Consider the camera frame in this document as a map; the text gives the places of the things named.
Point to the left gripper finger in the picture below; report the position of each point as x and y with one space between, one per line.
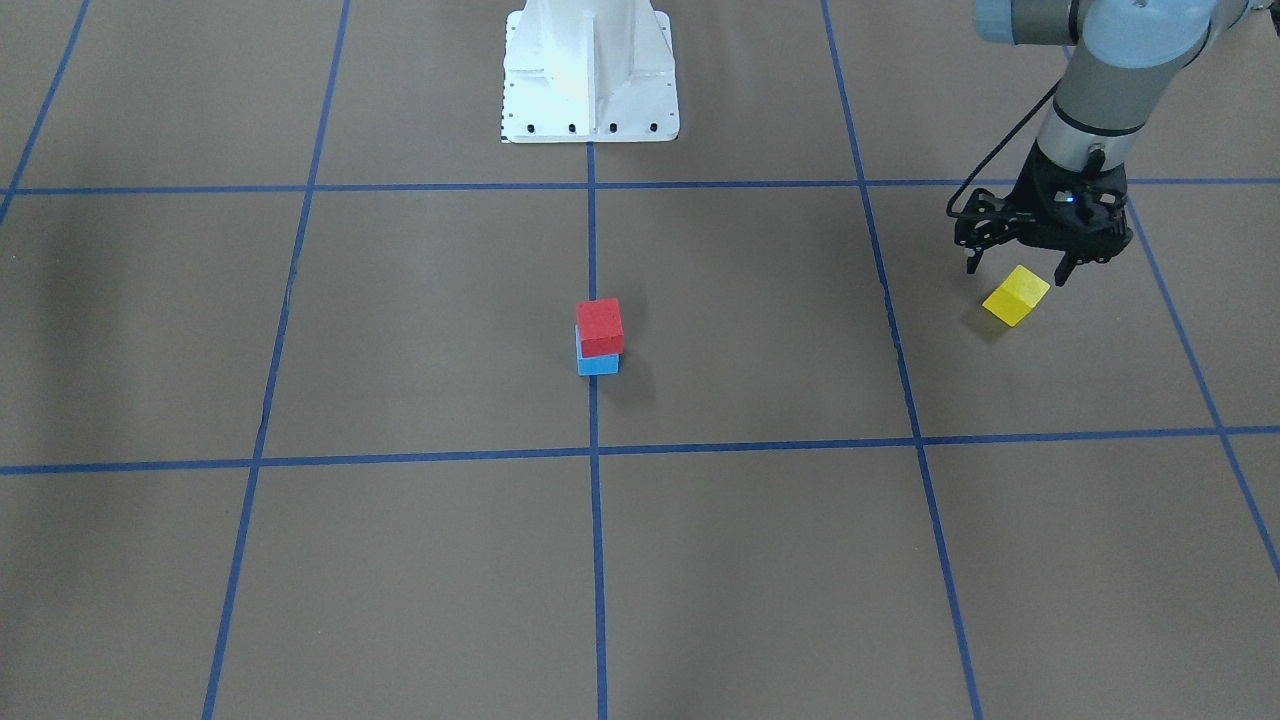
975 246
1069 261

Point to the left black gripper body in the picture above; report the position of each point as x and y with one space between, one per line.
985 217

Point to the yellow cube block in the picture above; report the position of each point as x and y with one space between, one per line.
1016 296

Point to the blue cube block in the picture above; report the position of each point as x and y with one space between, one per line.
606 364

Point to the red cube block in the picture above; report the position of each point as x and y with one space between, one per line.
599 327

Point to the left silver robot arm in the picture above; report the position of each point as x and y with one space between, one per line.
1124 56

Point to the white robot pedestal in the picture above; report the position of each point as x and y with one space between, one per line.
589 72

